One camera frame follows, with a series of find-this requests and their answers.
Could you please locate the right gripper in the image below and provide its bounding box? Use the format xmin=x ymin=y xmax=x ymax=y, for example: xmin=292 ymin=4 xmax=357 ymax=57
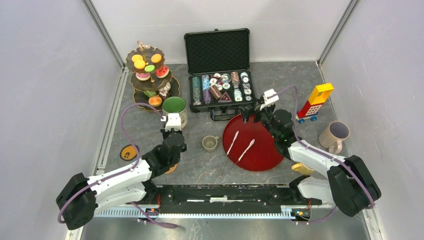
xmin=238 ymin=98 xmax=279 ymax=140

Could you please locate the green bowl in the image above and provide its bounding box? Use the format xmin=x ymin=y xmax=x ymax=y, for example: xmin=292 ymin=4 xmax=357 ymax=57
xmin=162 ymin=96 xmax=188 ymax=129

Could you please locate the red round tray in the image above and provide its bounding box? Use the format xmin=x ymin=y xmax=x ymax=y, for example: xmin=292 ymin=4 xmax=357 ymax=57
xmin=221 ymin=114 xmax=284 ymax=172

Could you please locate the woven coaster front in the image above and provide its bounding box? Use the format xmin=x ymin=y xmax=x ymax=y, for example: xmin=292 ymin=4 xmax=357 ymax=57
xmin=165 ymin=164 xmax=178 ymax=174

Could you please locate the orange peach bun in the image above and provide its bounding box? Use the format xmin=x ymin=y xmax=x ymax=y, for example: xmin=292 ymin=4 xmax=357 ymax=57
xmin=148 ymin=95 xmax=163 ymax=108

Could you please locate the chocolate cake slice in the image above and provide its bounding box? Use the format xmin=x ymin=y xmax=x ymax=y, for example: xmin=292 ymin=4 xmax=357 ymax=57
xmin=159 ymin=92 xmax=170 ymax=101

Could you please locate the white striped donut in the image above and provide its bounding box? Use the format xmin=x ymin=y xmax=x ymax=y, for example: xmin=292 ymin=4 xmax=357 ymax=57
xmin=159 ymin=82 xmax=171 ymax=96

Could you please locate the white rectangular pastry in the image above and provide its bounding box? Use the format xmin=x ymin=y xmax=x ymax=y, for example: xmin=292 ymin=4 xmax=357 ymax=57
xmin=143 ymin=90 xmax=158 ymax=98

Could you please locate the red frosted donut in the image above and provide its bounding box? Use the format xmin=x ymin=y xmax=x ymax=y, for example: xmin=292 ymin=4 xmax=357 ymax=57
xmin=155 ymin=65 xmax=170 ymax=79

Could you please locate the pink frosted donut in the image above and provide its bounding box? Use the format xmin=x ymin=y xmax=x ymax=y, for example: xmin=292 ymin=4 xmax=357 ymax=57
xmin=135 ymin=72 xmax=151 ymax=81

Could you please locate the green macaron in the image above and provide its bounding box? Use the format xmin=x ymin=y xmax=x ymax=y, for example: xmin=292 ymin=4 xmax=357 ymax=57
xmin=144 ymin=64 xmax=156 ymax=73

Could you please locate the orange round biscuit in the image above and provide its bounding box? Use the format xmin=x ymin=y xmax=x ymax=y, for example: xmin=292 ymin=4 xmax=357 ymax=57
xmin=133 ymin=59 xmax=146 ymax=70

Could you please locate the yellow round cookie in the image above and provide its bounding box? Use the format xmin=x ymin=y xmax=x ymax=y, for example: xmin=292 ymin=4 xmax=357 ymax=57
xmin=151 ymin=53 xmax=163 ymax=64

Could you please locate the orange waffle biscuit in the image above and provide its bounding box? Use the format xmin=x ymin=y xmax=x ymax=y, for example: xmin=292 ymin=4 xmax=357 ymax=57
xmin=131 ymin=54 xmax=144 ymax=63

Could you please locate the beige purple mug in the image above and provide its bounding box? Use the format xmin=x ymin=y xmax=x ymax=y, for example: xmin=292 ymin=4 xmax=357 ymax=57
xmin=318 ymin=121 xmax=350 ymax=155

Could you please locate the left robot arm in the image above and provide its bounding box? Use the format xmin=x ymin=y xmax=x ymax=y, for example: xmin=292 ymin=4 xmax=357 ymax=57
xmin=55 ymin=129 xmax=187 ymax=230

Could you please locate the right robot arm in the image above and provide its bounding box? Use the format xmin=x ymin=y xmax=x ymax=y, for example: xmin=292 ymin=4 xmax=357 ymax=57
xmin=239 ymin=105 xmax=382 ymax=217

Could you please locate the small grey-green cup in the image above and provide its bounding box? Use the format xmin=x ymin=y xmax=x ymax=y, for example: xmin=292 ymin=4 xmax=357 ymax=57
xmin=202 ymin=135 xmax=219 ymax=152

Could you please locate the black poker chip case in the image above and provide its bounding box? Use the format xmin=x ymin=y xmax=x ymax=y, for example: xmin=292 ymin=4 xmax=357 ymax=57
xmin=183 ymin=28 xmax=256 ymax=121

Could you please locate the orange black coaster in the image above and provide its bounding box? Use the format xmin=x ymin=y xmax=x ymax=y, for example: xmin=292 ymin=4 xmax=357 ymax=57
xmin=119 ymin=144 xmax=137 ymax=162

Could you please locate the three-tier dessert stand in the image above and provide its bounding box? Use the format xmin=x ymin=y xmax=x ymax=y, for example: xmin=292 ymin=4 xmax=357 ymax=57
xmin=125 ymin=40 xmax=181 ymax=112

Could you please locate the toy block tower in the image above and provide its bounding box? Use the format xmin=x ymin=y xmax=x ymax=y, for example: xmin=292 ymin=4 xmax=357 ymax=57
xmin=296 ymin=83 xmax=334 ymax=124

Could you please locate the yellow cup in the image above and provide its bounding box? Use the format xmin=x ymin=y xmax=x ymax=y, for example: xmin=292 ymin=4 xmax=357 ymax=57
xmin=291 ymin=162 xmax=316 ymax=175

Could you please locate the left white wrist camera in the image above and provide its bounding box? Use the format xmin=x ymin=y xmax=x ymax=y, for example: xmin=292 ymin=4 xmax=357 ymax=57
xmin=161 ymin=113 xmax=183 ymax=132

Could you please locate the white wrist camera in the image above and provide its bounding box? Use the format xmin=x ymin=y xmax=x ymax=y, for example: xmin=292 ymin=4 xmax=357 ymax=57
xmin=259 ymin=88 xmax=279 ymax=111
xmin=161 ymin=113 xmax=183 ymax=132

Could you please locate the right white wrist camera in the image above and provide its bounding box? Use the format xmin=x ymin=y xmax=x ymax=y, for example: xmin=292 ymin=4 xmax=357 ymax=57
xmin=259 ymin=88 xmax=279 ymax=111

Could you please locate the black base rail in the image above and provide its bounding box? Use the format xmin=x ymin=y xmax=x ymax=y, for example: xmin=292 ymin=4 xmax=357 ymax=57
xmin=136 ymin=183 xmax=323 ymax=220

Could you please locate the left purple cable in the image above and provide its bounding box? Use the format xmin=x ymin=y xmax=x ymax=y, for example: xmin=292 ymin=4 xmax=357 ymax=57
xmin=57 ymin=102 xmax=180 ymax=230

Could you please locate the purple cable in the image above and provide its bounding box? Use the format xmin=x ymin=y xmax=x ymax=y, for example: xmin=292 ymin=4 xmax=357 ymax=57
xmin=264 ymin=85 xmax=376 ymax=224
xmin=57 ymin=102 xmax=180 ymax=230

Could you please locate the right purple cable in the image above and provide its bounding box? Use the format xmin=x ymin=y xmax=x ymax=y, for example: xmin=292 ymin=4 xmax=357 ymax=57
xmin=264 ymin=85 xmax=376 ymax=224

